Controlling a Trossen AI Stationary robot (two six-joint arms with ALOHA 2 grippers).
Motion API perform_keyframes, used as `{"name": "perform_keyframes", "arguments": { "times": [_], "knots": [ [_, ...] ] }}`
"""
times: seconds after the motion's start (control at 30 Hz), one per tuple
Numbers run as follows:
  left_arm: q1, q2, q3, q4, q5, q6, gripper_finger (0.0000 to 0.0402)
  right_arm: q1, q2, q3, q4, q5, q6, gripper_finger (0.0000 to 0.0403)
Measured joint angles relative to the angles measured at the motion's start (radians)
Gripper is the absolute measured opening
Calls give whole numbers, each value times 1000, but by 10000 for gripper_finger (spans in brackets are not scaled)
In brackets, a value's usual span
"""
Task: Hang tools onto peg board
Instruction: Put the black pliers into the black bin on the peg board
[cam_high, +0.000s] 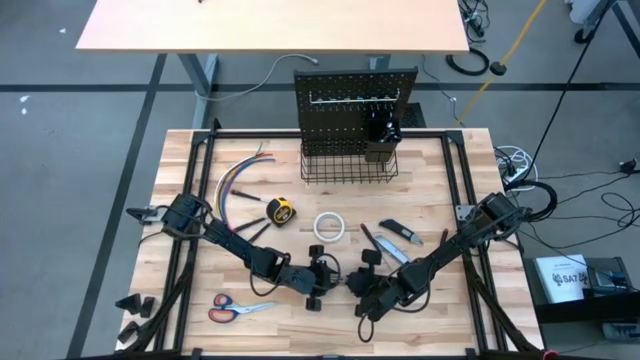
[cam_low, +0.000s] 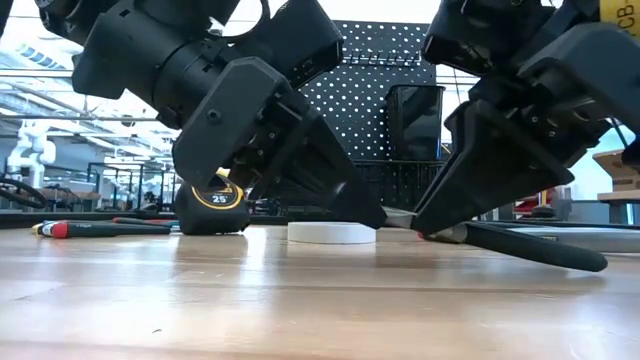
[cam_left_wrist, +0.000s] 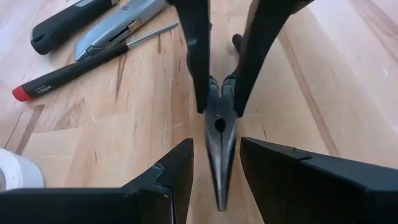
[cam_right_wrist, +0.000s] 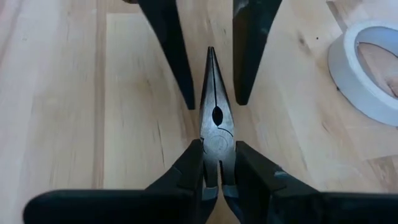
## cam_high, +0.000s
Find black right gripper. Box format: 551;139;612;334
344;248;401;321

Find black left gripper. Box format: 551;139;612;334
292;244;341;313

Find white tape roll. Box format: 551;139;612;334
312;211;346;244

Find black utility knife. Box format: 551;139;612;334
377;218;425;247

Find red blue handled scissors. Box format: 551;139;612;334
207;293;280;325

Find yellow black Stanley tape measure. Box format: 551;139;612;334
265;196;297;229

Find small black red screwdriver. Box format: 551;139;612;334
228;188;267;203

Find black plastic pegboard bin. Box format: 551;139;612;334
363;115;404;164

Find black metal pegboard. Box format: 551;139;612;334
293;67;420;159

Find black perforated stand base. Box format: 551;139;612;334
399;102;428;129

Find white power strip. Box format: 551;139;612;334
501;163;527;184

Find white labelled box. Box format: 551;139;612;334
532;253;592;305

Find black side cart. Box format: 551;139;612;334
522;256;640;325

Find black electronic device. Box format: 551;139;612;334
585;269;630;292

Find light wooden table top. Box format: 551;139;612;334
74;0;471;55

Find grey box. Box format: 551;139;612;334
601;322;640;344

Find white rounded object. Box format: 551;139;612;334
566;0;609;26

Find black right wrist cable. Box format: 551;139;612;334
356;313;376;345

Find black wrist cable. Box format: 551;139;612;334
356;313;376;345
248;252;292;298

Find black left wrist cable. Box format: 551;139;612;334
248;252;292;298

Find blue wire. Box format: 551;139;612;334
220;157;278;226

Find yellow wire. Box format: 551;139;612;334
214;154;266;221

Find bundle of coloured cables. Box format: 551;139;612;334
217;151;275;224

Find grey wire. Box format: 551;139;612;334
213;141;265;221

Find metal hook rail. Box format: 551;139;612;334
308;88;403;107

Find white cable coil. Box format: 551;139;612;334
493;145;540;185

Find thick black cable loop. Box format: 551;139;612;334
504;179;559;224

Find grey floor cable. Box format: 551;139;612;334
207;53;320;103

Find black floor cable coil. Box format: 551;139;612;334
446;46;491;78

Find black cable bundle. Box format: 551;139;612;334
458;0;490;40

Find thick black hanging cable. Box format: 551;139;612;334
527;0;617;174

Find yellow hanging cord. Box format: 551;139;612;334
453;0;550;129

